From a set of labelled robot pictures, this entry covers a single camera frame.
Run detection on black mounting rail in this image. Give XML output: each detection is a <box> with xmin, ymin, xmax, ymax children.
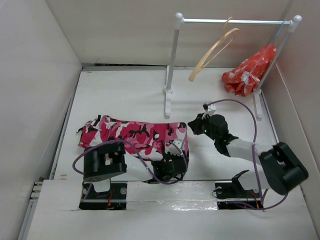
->
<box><xmin>79</xmin><ymin>181</ymin><xmax>263</xmax><ymax>211</ymax></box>

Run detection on orange white patterned garment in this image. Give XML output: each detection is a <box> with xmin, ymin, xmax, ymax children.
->
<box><xmin>221</xmin><ymin>43</ymin><xmax>277</xmax><ymax>97</ymax></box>

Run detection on silver taped white panel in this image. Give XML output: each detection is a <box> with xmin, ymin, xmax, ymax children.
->
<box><xmin>126</xmin><ymin>181</ymin><xmax>218</xmax><ymax>211</ymax></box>

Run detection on light blue wire hanger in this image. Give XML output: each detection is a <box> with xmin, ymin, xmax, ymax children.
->
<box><xmin>236</xmin><ymin>21</ymin><xmax>284</xmax><ymax>96</ymax></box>

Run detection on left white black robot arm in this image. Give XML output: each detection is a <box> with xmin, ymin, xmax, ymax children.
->
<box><xmin>82</xmin><ymin>138</ymin><xmax>188</xmax><ymax>199</ymax></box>

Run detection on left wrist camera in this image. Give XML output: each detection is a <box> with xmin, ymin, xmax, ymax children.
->
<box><xmin>167</xmin><ymin>138</ymin><xmax>184</xmax><ymax>156</ymax></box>

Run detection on beige wooden hanger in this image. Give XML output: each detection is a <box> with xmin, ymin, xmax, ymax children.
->
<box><xmin>188</xmin><ymin>16</ymin><xmax>241</xmax><ymax>82</ymax></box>

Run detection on white clothes rack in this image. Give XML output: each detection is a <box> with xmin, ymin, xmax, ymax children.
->
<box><xmin>162</xmin><ymin>12</ymin><xmax>302</xmax><ymax>119</ymax></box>

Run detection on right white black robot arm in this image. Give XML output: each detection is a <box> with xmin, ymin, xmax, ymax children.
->
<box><xmin>188</xmin><ymin>113</ymin><xmax>309</xmax><ymax>196</ymax></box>

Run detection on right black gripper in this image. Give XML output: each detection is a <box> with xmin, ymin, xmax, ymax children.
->
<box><xmin>187</xmin><ymin>112</ymin><xmax>218</xmax><ymax>142</ymax></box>

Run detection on pink camouflage trousers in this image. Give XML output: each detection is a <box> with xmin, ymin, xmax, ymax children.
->
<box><xmin>78</xmin><ymin>115</ymin><xmax>189</xmax><ymax>163</ymax></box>

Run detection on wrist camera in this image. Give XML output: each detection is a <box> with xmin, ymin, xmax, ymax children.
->
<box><xmin>167</xmin><ymin>138</ymin><xmax>184</xmax><ymax>156</ymax></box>
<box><xmin>202</xmin><ymin>102</ymin><xmax>217</xmax><ymax>117</ymax></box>

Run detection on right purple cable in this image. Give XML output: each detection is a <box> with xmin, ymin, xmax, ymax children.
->
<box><xmin>203</xmin><ymin>98</ymin><xmax>291</xmax><ymax>211</ymax></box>

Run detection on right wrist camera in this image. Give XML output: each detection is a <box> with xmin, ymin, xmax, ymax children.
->
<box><xmin>202</xmin><ymin>102</ymin><xmax>217</xmax><ymax>117</ymax></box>

